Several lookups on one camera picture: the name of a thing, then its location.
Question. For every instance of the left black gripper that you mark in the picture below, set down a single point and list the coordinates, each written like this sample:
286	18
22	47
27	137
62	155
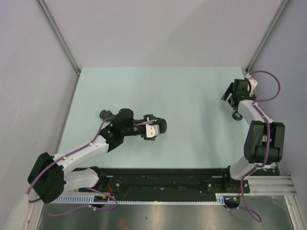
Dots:
148	118

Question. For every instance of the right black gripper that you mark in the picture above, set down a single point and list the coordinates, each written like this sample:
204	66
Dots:
229	90

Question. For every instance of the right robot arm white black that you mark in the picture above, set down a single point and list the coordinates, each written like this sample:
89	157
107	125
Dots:
265	138

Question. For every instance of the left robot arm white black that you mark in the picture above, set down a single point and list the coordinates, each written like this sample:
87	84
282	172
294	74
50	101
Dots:
55	174

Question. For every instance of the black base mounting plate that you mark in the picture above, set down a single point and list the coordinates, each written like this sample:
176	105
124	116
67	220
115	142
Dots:
169	185

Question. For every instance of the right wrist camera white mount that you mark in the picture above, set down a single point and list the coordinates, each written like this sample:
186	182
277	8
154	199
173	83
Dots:
252	83

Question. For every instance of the right aluminium frame post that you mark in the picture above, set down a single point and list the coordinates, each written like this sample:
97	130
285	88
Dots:
281	10

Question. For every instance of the aluminium frame post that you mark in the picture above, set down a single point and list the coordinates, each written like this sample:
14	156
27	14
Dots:
58	34
281	10

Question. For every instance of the aluminium extrusion rail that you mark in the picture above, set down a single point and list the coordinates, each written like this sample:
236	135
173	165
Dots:
271	186

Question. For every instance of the left aluminium frame post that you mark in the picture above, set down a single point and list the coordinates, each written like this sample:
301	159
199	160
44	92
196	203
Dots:
58	34

